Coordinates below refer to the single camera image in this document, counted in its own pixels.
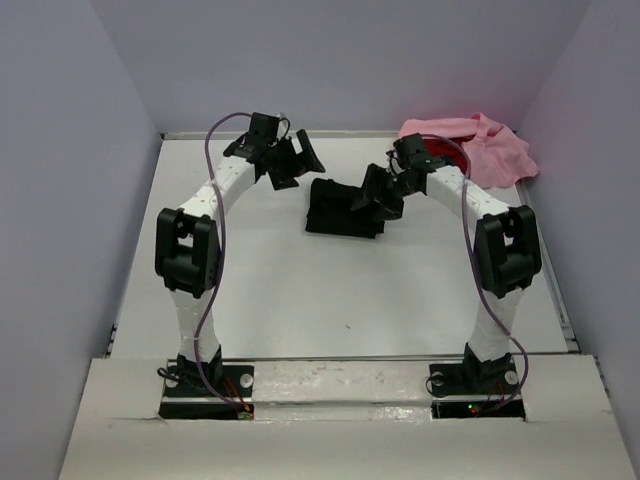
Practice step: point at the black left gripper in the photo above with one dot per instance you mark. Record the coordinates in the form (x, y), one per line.
(308, 163)

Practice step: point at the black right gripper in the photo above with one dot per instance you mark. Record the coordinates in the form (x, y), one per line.
(375, 174)

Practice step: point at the black t-shirt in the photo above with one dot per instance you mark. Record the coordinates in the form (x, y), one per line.
(330, 212)

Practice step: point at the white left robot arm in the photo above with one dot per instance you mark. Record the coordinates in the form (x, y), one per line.
(191, 240)

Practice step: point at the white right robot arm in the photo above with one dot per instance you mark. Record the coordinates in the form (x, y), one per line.
(503, 249)

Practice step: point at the red t-shirt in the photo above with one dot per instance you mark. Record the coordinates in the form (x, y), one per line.
(438, 148)

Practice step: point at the pink t-shirt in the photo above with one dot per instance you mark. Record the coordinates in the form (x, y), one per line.
(495, 155)

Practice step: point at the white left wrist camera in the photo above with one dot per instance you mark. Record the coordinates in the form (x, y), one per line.
(284, 125)

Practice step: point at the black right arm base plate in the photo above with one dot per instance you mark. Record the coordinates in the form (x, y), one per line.
(456, 397)

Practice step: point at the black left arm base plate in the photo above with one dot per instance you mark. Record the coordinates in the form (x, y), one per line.
(189, 399)

